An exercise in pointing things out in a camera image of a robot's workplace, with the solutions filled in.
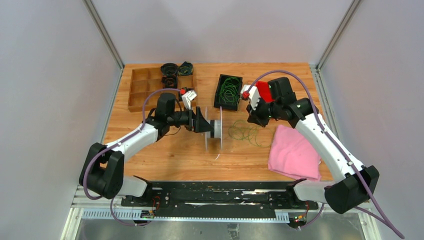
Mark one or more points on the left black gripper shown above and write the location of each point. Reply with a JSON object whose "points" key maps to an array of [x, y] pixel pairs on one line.
{"points": [[197, 123]]}

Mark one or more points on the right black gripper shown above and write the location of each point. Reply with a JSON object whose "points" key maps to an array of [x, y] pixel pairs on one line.
{"points": [[253, 115]]}

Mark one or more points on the grey filament spool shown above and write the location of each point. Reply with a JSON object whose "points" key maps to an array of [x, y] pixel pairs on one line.
{"points": [[217, 129]]}

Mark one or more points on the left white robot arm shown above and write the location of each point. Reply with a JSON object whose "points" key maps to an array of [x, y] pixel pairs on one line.
{"points": [[102, 175]]}

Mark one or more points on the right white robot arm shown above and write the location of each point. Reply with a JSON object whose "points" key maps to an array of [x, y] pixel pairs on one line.
{"points": [[352, 180]]}

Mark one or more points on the red plastic bin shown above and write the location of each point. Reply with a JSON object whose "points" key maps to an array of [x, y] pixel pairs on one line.
{"points": [[264, 91]]}

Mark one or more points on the black plastic bin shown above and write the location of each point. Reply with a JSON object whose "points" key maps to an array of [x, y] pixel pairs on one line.
{"points": [[227, 94]]}

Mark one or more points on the pink cloth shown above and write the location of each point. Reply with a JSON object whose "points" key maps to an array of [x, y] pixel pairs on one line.
{"points": [[291, 155]]}

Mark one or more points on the black item in tray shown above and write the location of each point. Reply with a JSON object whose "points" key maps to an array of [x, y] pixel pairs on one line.
{"points": [[169, 82]]}

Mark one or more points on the dark patterned cloth roll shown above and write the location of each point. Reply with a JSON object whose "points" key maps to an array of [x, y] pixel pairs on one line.
{"points": [[185, 69]]}

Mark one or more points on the wooden compartment tray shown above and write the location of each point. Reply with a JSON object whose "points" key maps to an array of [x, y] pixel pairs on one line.
{"points": [[146, 80]]}

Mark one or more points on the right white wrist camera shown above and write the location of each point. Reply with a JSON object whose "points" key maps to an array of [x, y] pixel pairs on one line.
{"points": [[251, 94]]}

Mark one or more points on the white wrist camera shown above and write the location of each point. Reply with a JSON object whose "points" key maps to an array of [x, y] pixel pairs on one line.
{"points": [[251, 94], [187, 98]]}

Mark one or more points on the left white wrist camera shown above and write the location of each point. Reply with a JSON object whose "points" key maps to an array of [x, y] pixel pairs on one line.
{"points": [[187, 98]]}

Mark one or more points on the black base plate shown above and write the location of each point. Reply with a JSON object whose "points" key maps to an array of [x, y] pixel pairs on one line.
{"points": [[234, 200]]}

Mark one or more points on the aluminium frame rail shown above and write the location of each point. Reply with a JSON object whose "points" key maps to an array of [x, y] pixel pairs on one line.
{"points": [[74, 217]]}

